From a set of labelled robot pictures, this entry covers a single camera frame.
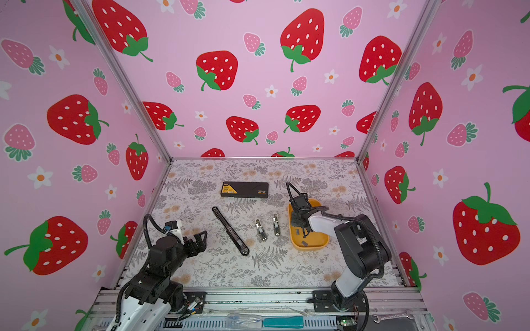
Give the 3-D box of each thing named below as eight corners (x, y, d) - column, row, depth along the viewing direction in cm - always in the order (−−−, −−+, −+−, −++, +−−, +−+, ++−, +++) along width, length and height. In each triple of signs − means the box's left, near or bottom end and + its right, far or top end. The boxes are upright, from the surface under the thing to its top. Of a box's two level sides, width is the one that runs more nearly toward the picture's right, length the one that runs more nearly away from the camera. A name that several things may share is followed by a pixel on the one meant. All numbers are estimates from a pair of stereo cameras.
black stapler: (244, 257, 87) (243, 255, 85) (211, 212, 101) (210, 209, 99) (250, 252, 88) (249, 250, 86) (216, 208, 102) (215, 205, 100)
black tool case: (220, 197, 107) (219, 194, 104) (223, 185, 112) (222, 181, 110) (268, 197, 107) (268, 194, 104) (268, 185, 112) (268, 181, 110)
